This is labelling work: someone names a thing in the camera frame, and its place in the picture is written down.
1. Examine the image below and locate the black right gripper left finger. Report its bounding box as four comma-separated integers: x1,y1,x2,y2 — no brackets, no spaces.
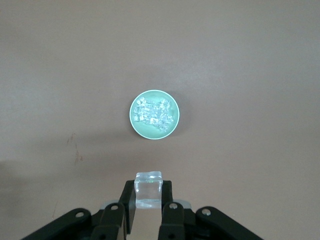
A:
23,180,137,240

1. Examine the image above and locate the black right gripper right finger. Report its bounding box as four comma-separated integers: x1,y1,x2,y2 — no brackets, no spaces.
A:
157,179,262,240

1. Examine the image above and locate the clear ice cube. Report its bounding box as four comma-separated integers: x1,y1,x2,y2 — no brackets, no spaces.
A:
134,171,163,209

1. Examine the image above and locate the pile of clear ice cubes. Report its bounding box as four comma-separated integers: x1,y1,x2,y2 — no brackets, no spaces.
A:
132,96,175,133

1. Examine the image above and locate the green ceramic bowl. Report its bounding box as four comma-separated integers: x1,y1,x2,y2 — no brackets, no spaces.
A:
128,89,180,140

